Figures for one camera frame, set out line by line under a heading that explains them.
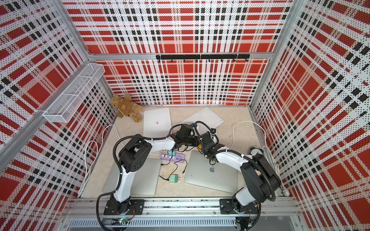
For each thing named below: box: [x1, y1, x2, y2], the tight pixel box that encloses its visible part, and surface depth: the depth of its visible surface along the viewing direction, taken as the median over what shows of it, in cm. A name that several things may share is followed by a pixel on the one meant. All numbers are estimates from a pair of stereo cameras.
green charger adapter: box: [169, 174, 181, 183], surface depth 83 cm
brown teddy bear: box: [110, 93, 143, 123], surface depth 113 cm
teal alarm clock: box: [250, 146, 265, 156], surface depth 92 cm
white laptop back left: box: [143, 107, 172, 138], surface depth 113 cm
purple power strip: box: [159, 153, 185, 164], surface depth 91 cm
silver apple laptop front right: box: [184, 150, 238, 194], surface depth 88 cm
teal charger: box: [168, 149, 176, 157], surface depth 88 cm
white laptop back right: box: [179, 106, 225, 134], surface depth 115 cm
